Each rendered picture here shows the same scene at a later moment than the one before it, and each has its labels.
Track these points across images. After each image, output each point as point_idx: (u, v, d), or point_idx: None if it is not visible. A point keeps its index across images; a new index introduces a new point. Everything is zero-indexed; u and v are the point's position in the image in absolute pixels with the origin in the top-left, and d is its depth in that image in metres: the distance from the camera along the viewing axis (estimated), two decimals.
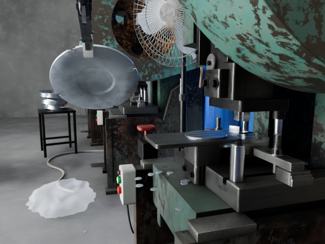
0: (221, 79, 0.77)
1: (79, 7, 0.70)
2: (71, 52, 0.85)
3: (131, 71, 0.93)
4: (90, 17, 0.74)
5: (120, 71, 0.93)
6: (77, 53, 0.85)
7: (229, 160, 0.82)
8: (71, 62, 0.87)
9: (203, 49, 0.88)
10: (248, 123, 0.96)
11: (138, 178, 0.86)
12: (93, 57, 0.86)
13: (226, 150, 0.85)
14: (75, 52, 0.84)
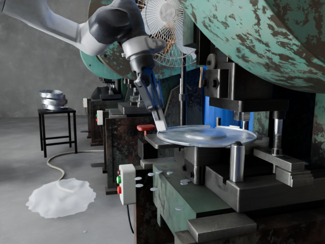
0: (221, 79, 0.77)
1: (154, 73, 0.91)
2: (192, 144, 0.72)
3: (250, 138, 0.81)
4: None
5: (237, 138, 0.80)
6: (198, 144, 0.72)
7: (229, 160, 0.82)
8: (187, 141, 0.76)
9: (203, 49, 0.88)
10: (248, 123, 0.96)
11: (138, 178, 0.86)
12: (160, 130, 0.89)
13: (226, 150, 0.85)
14: (196, 145, 0.72)
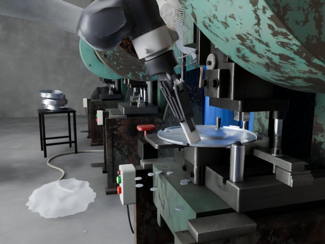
0: (221, 79, 0.77)
1: None
2: None
3: None
4: (166, 93, 0.69)
5: (177, 132, 0.89)
6: None
7: (229, 160, 0.82)
8: (224, 129, 0.92)
9: (203, 49, 0.88)
10: (248, 123, 0.96)
11: (138, 178, 0.86)
12: (189, 143, 0.72)
13: (226, 150, 0.85)
14: None
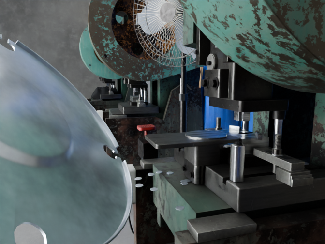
0: (221, 79, 0.77)
1: None
2: None
3: None
4: None
5: (11, 61, 0.32)
6: None
7: (229, 160, 0.82)
8: (101, 162, 0.32)
9: (203, 49, 0.88)
10: (248, 123, 0.96)
11: (138, 178, 0.86)
12: None
13: (226, 150, 0.85)
14: None
